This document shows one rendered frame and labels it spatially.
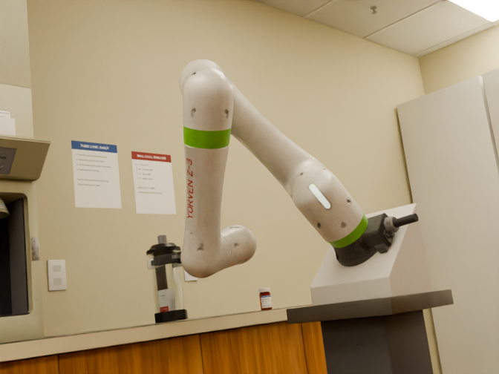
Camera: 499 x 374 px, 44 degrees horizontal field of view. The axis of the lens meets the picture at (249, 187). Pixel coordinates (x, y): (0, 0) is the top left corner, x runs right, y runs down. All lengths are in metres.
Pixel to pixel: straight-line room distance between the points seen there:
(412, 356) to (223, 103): 0.79
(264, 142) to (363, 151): 2.32
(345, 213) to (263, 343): 0.65
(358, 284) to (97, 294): 1.23
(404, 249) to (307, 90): 2.17
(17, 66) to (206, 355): 1.07
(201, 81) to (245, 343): 0.92
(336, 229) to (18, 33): 1.19
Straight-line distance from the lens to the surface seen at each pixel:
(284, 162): 1.70
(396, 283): 1.59
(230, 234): 1.66
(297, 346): 2.19
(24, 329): 1.93
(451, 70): 4.76
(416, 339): 1.70
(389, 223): 1.64
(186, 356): 1.88
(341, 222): 1.60
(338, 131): 3.81
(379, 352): 1.61
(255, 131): 1.66
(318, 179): 1.59
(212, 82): 1.45
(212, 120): 1.46
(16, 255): 2.03
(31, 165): 1.94
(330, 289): 1.68
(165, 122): 2.89
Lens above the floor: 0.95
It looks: 11 degrees up
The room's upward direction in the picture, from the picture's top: 7 degrees counter-clockwise
